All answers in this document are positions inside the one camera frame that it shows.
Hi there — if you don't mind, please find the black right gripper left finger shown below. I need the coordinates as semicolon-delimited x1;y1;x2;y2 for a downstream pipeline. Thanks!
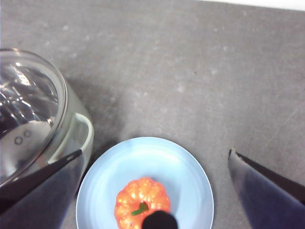
0;149;83;229

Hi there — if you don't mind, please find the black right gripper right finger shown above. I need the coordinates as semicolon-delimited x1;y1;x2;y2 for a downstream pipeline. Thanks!
228;147;305;229

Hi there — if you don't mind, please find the orange toy pumpkin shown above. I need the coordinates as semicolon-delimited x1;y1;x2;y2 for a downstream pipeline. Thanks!
114;177;171;229

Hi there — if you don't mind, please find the pale green electric steamer pot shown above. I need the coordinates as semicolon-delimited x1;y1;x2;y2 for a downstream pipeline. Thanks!
0;49;94;188

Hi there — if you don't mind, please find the blue round plate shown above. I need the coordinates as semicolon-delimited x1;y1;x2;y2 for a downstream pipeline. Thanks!
75;136;214;229

